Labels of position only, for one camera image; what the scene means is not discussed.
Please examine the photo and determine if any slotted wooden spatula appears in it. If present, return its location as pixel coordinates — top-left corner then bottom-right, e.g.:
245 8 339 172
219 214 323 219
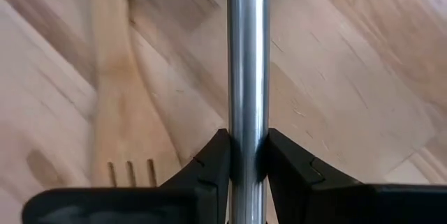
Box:
85 0 182 188

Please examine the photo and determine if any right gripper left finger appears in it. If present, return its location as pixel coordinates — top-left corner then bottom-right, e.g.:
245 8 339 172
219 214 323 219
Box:
159 128 232 224

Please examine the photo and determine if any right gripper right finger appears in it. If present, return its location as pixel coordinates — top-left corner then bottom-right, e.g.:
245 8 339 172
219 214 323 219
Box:
266 128 376 224

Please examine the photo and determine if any black slotted spatula steel handle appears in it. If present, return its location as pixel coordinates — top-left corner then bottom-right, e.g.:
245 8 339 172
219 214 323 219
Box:
223 0 274 224

